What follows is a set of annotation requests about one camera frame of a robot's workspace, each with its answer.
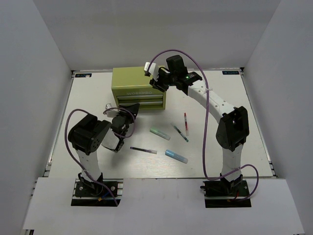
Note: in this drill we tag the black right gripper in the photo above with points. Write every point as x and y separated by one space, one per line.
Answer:
158 84

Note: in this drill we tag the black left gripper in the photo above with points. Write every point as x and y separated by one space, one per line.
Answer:
134 107

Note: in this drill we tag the green metal drawer toolbox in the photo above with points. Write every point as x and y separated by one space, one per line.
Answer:
131 86

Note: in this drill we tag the green highlighter marker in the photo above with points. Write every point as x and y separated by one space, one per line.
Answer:
160 133

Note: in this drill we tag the purple refill pen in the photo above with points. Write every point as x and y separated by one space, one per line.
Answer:
144 150

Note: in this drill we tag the green refill pen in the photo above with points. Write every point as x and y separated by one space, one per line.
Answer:
180 133

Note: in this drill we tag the blue highlighter marker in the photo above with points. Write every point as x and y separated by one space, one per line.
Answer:
176 156

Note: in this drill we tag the red refill pen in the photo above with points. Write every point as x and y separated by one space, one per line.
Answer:
186 124

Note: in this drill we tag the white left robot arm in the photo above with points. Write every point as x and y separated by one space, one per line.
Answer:
90 133

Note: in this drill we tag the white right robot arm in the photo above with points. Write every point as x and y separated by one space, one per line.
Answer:
233 126

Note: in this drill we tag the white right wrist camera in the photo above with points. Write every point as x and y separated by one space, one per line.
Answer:
151 69

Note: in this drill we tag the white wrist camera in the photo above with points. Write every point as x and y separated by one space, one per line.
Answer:
110 111
151 69

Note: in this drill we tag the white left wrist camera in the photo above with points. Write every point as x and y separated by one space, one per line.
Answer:
110 111

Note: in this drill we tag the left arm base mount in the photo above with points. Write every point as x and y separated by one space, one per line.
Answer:
84 196

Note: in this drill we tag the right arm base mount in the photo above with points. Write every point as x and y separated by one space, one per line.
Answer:
216 196

